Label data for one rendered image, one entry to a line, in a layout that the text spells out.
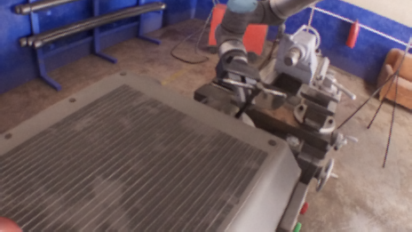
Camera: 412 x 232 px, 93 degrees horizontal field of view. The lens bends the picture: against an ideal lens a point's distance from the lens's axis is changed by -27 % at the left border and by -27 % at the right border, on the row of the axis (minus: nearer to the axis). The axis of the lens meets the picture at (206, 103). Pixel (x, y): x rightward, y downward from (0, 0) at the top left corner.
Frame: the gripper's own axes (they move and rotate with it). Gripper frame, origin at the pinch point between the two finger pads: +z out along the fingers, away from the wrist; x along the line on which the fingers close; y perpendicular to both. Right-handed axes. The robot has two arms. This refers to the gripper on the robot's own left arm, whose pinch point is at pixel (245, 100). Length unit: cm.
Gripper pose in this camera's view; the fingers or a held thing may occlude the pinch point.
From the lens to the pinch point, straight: 72.3
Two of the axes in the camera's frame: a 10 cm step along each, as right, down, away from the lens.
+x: 9.1, 1.9, 3.7
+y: 4.0, -6.2, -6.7
